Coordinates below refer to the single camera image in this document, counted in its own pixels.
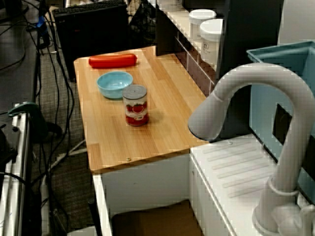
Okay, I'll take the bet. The light blue plastic bowl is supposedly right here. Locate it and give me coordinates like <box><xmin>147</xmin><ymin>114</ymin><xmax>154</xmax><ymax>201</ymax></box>
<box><xmin>96</xmin><ymin>71</ymin><xmax>134</xmax><ymax>100</ymax></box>

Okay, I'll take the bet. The white metal frame stand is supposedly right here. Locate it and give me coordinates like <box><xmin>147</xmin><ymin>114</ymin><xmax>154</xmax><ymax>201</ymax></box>
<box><xmin>0</xmin><ymin>105</ymin><xmax>32</xmax><ymax>236</ymax></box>

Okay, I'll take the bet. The white floor cable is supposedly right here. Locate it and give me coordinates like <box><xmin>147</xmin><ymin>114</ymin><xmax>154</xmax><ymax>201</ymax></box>
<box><xmin>44</xmin><ymin>138</ymin><xmax>88</xmax><ymax>178</ymax></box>

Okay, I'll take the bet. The blue tape strip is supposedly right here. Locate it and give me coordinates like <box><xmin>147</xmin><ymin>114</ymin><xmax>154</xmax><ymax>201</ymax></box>
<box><xmin>36</xmin><ymin>14</ymin><xmax>48</xmax><ymax>35</ymax></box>

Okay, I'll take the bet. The dark kitchen shelf frame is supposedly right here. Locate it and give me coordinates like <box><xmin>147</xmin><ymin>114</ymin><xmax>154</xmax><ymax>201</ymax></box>
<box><xmin>155</xmin><ymin>0</ymin><xmax>284</xmax><ymax>142</ymax></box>

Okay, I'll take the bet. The white lidded plastic jar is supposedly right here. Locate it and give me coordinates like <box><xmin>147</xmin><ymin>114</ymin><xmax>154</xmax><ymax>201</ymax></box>
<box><xmin>189</xmin><ymin>9</ymin><xmax>218</xmax><ymax>41</ymax></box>
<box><xmin>199</xmin><ymin>18</ymin><xmax>225</xmax><ymax>65</ymax></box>

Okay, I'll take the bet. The red toy sausage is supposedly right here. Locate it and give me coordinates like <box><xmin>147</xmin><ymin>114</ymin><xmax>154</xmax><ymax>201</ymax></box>
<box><xmin>89</xmin><ymin>53</ymin><xmax>138</xmax><ymax>69</ymax></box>

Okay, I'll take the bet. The black computer tower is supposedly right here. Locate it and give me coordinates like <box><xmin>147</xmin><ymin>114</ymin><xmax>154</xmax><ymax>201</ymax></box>
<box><xmin>54</xmin><ymin>1</ymin><xmax>129</xmax><ymax>83</ymax></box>

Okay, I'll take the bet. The teal plastic bin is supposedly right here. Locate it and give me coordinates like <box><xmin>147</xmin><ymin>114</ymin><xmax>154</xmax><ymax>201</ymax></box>
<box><xmin>246</xmin><ymin>40</ymin><xmax>315</xmax><ymax>206</ymax></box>

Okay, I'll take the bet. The black floor cable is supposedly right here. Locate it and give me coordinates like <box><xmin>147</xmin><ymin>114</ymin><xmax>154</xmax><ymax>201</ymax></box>
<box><xmin>45</xmin><ymin>14</ymin><xmax>76</xmax><ymax>188</ymax></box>

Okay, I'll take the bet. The black keyboard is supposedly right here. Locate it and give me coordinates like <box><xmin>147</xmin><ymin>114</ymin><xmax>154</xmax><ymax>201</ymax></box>
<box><xmin>52</xmin><ymin>0</ymin><xmax>127</xmax><ymax>18</ymax></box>

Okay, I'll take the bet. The tomato soup can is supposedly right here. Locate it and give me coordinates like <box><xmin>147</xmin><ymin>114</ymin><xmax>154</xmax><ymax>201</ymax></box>
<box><xmin>122</xmin><ymin>84</ymin><xmax>150</xmax><ymax>127</ymax></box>

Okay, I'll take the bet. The black wire mesh rack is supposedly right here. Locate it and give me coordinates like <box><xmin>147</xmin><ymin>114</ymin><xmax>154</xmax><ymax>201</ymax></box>
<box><xmin>128</xmin><ymin>1</ymin><xmax>158</xmax><ymax>48</ymax></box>

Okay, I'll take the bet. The white toy sink unit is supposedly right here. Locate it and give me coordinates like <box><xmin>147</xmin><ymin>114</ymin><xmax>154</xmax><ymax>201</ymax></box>
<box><xmin>189</xmin><ymin>134</ymin><xmax>315</xmax><ymax>236</ymax></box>

